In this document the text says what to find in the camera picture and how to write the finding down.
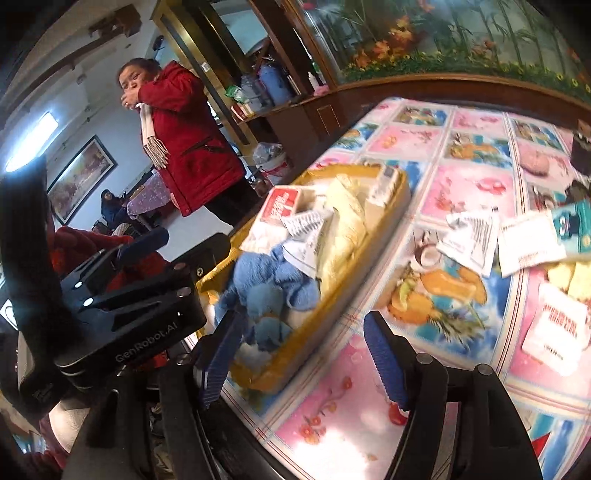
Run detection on black device with wooden cap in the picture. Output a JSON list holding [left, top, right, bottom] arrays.
[[570, 119, 591, 177]]

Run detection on white plastic bucket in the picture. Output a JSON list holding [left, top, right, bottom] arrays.
[[253, 142, 295, 186]]

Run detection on red label wet wipe packet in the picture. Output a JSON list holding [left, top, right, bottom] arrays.
[[240, 185, 306, 254]]

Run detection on blue knitted washcloth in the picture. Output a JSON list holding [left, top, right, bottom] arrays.
[[213, 244, 322, 352]]

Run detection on blue thermos flask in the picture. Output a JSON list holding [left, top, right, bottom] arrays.
[[257, 61, 293, 106]]

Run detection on clear water bottle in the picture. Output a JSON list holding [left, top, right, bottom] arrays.
[[240, 74, 265, 108]]

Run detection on yellow terry towel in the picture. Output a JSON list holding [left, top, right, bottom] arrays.
[[318, 176, 371, 297]]

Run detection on small yellow fluffy cloth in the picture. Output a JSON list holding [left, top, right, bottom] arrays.
[[546, 260, 591, 302]]

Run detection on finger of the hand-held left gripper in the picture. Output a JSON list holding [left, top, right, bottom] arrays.
[[172, 232, 232, 283], [107, 227, 170, 269]]

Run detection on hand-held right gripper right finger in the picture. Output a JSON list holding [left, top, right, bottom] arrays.
[[364, 311, 544, 480]]

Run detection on wooden shelf cabinet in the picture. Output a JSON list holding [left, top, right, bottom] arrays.
[[230, 78, 354, 155]]

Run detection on wooden framed fish tank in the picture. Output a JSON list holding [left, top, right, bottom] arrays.
[[286, 0, 591, 101]]

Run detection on yellow plastic tray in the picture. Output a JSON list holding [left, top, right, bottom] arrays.
[[198, 163, 413, 394]]

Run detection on framed wall picture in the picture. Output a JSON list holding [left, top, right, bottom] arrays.
[[46, 135, 119, 227]]

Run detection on white blue-print medical packet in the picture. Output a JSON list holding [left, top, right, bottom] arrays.
[[498, 213, 567, 278]]

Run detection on white black-text sachet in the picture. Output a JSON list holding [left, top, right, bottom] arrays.
[[435, 207, 502, 278]]

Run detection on white red-text wipe packet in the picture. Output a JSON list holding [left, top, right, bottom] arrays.
[[523, 281, 590, 376]]

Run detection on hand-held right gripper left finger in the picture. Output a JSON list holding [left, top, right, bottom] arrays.
[[65, 309, 249, 480]]

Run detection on red fleece clothing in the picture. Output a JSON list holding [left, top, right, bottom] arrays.
[[48, 225, 163, 296]]

